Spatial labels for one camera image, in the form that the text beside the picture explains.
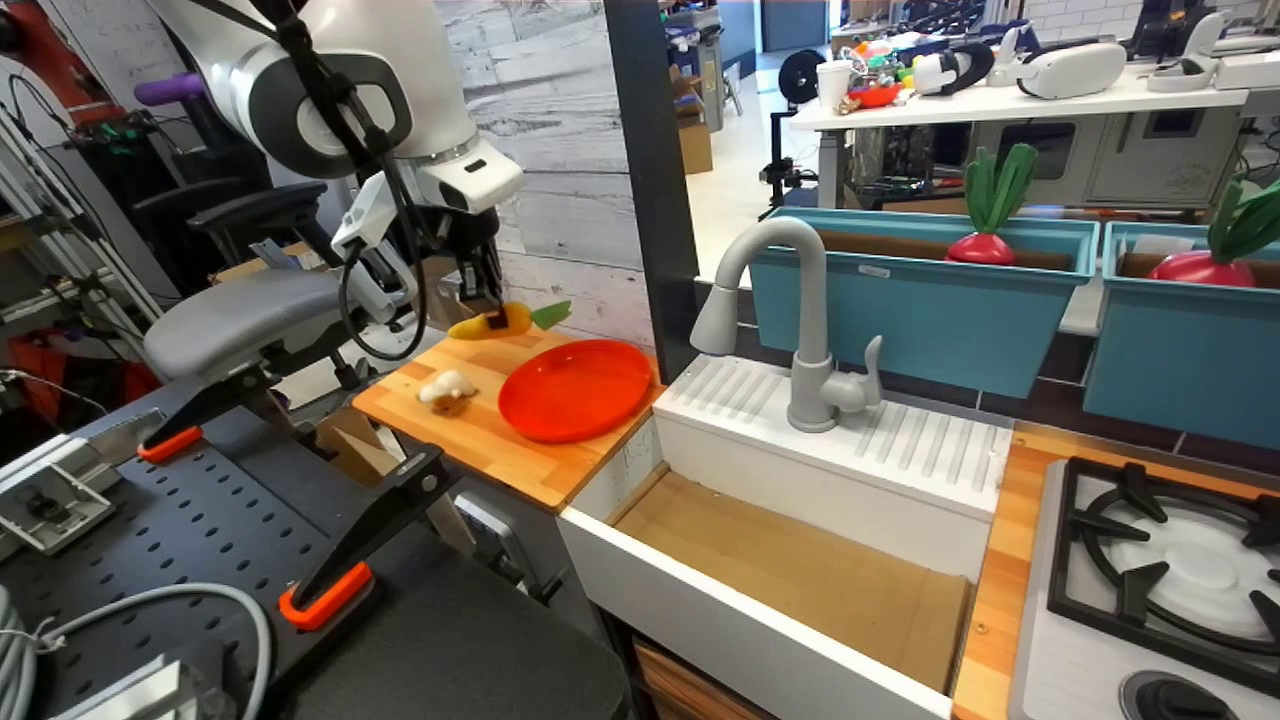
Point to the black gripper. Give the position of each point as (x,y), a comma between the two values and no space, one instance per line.
(462,240)

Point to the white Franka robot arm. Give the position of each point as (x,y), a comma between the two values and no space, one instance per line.
(386,55)

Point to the red round plate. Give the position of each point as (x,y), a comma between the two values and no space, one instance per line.
(579,390)

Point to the grey marble backdrop panel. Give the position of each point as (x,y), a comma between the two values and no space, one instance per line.
(560,160)

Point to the grey office chair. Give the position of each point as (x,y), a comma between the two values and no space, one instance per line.
(242,320)

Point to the grey toy faucet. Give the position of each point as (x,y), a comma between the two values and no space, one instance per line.
(807,363)

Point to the white toy sink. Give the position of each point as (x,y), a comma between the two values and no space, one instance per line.
(825,464)

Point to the teal planter box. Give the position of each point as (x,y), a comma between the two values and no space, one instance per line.
(1187,363)
(921,314)

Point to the red radish toy green leaves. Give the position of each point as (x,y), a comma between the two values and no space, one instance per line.
(1204,263)
(993,201)

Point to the white background table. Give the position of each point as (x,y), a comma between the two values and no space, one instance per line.
(1012,105)

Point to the white VR headset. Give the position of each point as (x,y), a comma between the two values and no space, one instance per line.
(1072,68)

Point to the toy gas stove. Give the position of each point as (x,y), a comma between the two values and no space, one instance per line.
(1145,600)

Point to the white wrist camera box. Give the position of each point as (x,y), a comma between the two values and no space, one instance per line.
(365,212)

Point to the black metal frame post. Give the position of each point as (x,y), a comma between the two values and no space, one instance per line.
(654,184)

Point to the silver metal bracket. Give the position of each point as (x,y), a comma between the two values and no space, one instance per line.
(52,504)

